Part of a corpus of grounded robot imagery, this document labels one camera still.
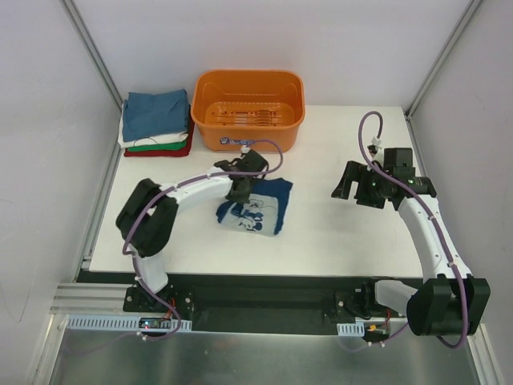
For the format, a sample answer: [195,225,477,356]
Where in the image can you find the folded light blue t-shirt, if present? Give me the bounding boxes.
[121,89,189,143]

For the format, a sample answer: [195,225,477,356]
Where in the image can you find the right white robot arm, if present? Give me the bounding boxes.
[331,148,491,338]

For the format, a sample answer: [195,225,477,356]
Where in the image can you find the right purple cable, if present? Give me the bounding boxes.
[338,111,470,351]

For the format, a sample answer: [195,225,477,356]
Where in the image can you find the folded green t-shirt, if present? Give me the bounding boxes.
[127,140,187,152]

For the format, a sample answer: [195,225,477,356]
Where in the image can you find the navy blue t-shirt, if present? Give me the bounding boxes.
[216,178,293,237]

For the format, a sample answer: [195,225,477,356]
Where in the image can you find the left slotted cable duct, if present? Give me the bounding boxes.
[67,315,192,334]

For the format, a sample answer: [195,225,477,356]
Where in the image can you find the right slotted cable duct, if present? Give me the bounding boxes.
[336,322,388,337]

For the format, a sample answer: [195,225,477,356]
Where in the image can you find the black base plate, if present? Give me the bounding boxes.
[122,270,418,334]

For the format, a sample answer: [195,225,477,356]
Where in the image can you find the purple cable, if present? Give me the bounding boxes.
[122,139,285,342]
[338,111,470,351]

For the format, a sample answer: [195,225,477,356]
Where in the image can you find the aluminium frame post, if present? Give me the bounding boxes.
[59,0,123,110]
[404,0,484,122]

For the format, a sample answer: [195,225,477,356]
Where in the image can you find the folded red t-shirt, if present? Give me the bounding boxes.
[123,120,194,158]

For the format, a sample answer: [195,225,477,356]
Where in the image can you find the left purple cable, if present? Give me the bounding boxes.
[122,139,285,342]

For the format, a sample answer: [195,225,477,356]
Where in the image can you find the right aluminium frame post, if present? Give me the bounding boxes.
[404,0,484,122]

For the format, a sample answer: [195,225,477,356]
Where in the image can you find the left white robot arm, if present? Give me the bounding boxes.
[115,149,270,312]

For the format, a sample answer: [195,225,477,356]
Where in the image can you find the left aluminium frame post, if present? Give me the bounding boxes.
[59,0,123,110]

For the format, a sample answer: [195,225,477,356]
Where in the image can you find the orange plastic basket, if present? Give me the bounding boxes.
[191,69,305,152]

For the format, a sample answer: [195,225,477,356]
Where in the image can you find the slotted cable duct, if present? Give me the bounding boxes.
[67,315,192,334]
[336,322,388,337]

